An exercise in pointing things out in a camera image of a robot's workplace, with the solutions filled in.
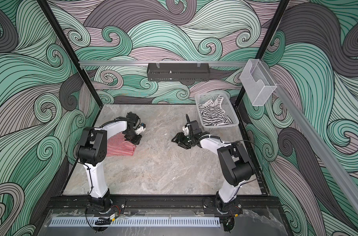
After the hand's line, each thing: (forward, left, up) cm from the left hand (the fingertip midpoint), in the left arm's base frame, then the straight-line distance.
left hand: (137, 140), depth 98 cm
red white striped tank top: (-7, +10, +5) cm, 13 cm away
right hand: (-5, -26, +7) cm, 27 cm away
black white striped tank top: (+25, -55, +2) cm, 61 cm away
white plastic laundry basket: (+28, -66, +8) cm, 72 cm away
